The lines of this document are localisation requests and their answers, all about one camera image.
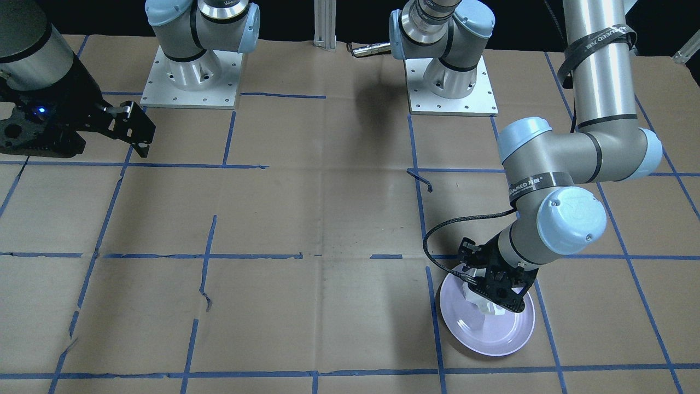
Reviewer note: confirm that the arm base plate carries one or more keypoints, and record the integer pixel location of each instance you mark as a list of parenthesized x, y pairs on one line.
[(210, 82), (441, 94)]

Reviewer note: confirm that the white faceted mug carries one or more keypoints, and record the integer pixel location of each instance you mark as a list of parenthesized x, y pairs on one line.
[(485, 306)]

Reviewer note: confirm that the lavender plate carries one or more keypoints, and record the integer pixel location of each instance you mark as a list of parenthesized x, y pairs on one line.
[(488, 335)]

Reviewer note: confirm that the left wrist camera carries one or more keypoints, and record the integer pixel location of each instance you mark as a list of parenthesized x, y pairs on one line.
[(469, 253)]

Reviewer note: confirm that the aluminium frame post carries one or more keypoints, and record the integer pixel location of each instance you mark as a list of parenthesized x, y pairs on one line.
[(325, 24)]

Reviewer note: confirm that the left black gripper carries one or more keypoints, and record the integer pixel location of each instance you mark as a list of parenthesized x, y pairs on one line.
[(471, 253)]

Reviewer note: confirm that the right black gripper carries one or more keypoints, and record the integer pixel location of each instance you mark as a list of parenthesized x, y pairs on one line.
[(82, 94)]

